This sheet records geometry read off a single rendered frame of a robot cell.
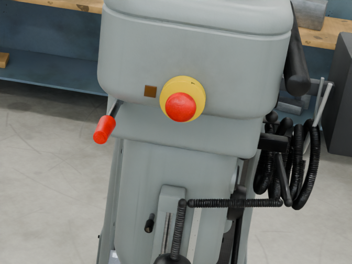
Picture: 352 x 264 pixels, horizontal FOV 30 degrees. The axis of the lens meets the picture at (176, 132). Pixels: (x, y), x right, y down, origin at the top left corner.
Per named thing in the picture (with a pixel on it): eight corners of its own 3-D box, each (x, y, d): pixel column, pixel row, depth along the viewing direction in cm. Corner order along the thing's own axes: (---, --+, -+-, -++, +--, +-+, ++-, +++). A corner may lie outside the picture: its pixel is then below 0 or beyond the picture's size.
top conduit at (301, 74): (308, 99, 89) (313, 75, 88) (277, 94, 90) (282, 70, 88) (290, 16, 130) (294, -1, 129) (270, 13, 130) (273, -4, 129)
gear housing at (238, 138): (256, 164, 101) (268, 105, 97) (101, 139, 103) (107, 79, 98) (255, 88, 132) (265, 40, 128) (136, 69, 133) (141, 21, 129)
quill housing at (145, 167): (214, 309, 118) (244, 152, 105) (102, 290, 119) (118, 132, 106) (219, 249, 135) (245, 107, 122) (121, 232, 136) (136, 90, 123)
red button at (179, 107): (193, 127, 84) (197, 98, 82) (162, 122, 84) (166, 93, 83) (195, 117, 87) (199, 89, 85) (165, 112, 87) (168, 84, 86)
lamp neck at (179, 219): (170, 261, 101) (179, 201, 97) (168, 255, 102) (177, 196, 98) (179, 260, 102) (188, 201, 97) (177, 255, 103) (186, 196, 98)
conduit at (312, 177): (305, 228, 140) (326, 141, 131) (229, 216, 141) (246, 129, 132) (299, 186, 157) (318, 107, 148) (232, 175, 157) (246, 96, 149)
